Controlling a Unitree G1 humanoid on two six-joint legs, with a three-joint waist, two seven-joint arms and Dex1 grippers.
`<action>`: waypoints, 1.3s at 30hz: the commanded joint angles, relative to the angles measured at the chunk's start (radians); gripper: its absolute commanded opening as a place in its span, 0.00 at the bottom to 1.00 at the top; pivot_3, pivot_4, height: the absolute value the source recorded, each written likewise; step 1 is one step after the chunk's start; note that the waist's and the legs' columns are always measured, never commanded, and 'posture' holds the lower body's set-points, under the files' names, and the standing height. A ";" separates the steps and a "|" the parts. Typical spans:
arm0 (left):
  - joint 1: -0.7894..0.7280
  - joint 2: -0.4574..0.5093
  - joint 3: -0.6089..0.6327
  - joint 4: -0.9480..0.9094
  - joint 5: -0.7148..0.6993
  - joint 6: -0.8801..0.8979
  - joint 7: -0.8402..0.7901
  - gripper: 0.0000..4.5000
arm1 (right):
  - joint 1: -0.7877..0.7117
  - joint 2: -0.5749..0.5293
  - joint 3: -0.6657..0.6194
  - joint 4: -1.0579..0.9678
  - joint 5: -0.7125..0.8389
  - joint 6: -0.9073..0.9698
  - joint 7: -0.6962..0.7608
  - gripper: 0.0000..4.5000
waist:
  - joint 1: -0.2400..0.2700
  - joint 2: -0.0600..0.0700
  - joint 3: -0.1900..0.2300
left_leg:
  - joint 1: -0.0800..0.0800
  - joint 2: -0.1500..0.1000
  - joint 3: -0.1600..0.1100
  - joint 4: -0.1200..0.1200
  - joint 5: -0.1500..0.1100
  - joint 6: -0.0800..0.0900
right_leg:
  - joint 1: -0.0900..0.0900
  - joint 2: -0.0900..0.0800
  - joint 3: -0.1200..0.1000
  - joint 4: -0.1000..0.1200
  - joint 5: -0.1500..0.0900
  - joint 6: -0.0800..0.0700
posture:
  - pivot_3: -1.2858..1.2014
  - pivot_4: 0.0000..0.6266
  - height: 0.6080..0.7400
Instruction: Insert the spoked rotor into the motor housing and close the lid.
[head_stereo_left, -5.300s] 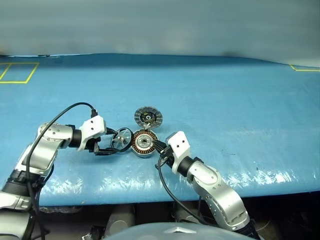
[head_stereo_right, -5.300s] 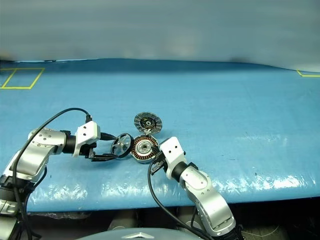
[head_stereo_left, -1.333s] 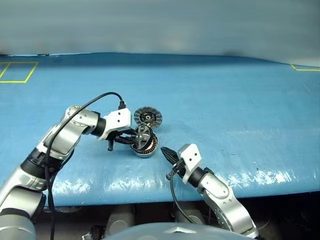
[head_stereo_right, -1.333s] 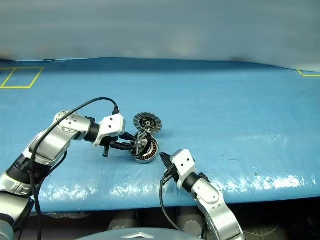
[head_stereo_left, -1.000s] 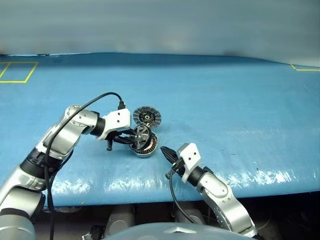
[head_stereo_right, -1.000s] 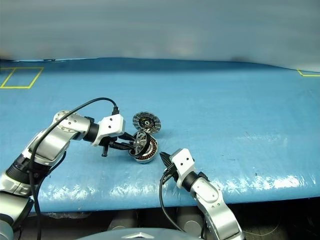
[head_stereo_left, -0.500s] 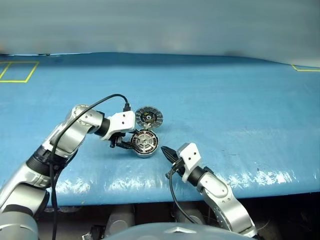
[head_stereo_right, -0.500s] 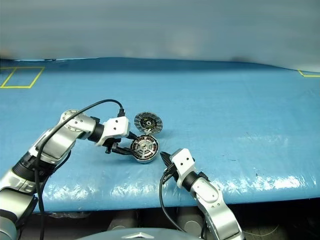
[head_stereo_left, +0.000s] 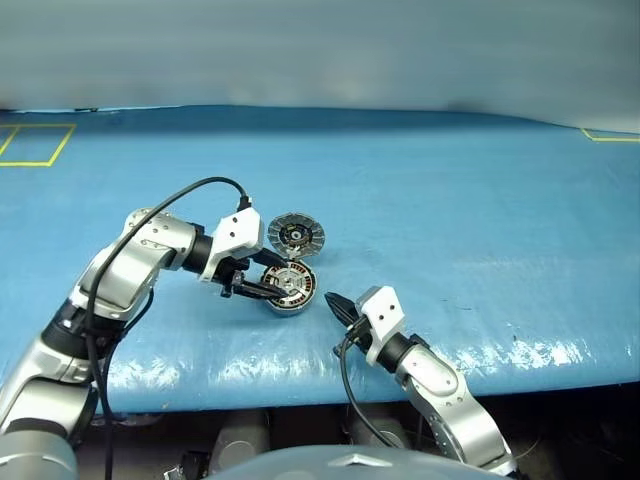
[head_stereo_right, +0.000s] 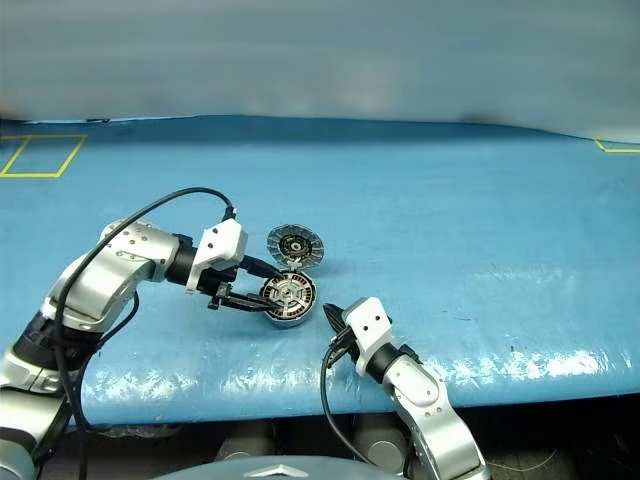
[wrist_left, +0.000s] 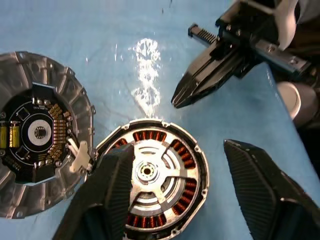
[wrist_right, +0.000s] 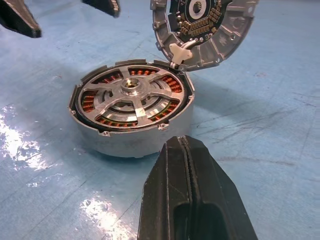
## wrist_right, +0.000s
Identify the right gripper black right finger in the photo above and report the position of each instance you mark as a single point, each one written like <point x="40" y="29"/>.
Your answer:
<point x="220" y="195"/>

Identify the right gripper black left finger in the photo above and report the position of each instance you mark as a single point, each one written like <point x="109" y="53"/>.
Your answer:
<point x="165" y="190"/>

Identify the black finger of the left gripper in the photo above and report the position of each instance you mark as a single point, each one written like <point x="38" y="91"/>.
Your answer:
<point x="105" y="6"/>
<point x="17" y="17"/>

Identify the silver spoked wheel cap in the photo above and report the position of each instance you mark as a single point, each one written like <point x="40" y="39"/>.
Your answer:
<point x="130" y="97"/>

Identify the silver motor stator housing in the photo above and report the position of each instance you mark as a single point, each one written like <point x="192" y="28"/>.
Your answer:
<point x="125" y="142"/>

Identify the motor cover with circuit board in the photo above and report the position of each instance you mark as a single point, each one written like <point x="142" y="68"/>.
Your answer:
<point x="225" y="45"/>

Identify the blue plastic table cover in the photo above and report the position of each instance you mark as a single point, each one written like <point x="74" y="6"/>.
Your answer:
<point x="250" y="130"/>

